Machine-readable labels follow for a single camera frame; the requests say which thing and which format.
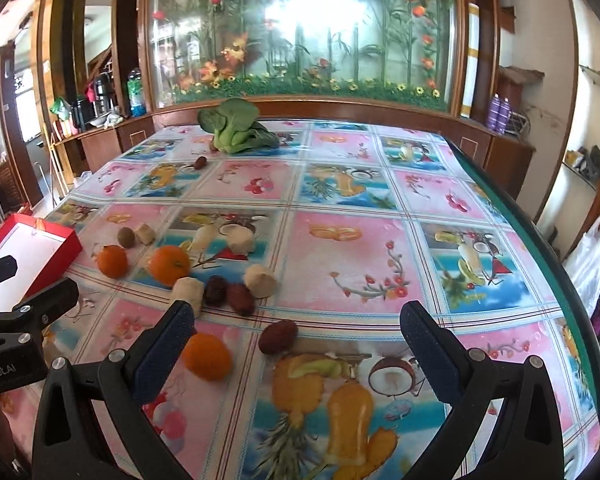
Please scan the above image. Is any orange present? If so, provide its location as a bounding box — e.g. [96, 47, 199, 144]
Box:
[182, 332, 233, 381]
[96, 244, 130, 279]
[147, 245, 192, 286]

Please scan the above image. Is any green plastic bottle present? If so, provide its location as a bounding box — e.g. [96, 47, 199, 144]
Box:
[126, 67, 145, 118]

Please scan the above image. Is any white plastic bag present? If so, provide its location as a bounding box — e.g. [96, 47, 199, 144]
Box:
[562, 211, 600, 311]

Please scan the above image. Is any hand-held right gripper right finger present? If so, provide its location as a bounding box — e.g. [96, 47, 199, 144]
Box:
[399, 301, 566, 480]

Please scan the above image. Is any black flask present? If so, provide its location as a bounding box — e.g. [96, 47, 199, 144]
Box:
[71, 99, 89, 132]

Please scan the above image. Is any black coffee maker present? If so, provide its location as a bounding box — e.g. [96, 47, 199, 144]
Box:
[92, 74, 113, 117]

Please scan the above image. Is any floral glass panel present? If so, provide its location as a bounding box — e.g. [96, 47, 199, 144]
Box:
[140, 0, 468, 116]

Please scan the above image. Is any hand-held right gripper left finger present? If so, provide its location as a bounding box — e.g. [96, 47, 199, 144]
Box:
[32, 300, 198, 480]

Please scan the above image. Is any white mat with red border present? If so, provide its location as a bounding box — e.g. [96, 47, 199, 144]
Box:
[0, 212, 84, 313]

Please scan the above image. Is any green bok choy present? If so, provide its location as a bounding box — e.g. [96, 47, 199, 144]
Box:
[197, 98, 280, 154]

